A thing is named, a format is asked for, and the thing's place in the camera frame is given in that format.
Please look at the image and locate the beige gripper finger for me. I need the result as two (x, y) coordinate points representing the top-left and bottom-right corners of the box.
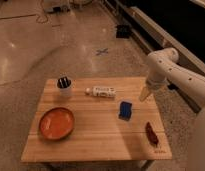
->
(139, 86), (152, 102)

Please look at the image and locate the white plastic bottle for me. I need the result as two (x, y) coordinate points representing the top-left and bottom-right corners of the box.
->
(85, 86), (116, 98)

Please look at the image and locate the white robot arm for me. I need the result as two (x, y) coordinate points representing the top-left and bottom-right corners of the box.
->
(139, 48), (205, 171)

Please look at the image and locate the orange ceramic bowl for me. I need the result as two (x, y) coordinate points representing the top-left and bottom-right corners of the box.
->
(38, 107), (75, 140)

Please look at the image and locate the blue sponge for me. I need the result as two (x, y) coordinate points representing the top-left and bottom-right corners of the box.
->
(119, 101), (132, 120)

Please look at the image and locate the dark red chili pepper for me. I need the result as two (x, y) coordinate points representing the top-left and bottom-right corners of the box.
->
(145, 122), (159, 146)

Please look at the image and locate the wooden table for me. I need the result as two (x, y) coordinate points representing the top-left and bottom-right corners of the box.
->
(21, 77), (172, 163)

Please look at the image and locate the black box on floor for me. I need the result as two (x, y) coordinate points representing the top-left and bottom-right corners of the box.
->
(116, 25), (131, 38)

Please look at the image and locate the white cup with black items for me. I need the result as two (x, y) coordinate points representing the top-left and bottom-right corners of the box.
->
(57, 76), (72, 97)

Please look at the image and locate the white device on floor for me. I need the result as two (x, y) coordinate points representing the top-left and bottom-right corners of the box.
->
(43, 0), (70, 13)

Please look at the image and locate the long metal rail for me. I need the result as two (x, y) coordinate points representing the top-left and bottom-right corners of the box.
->
(101, 0), (205, 113)

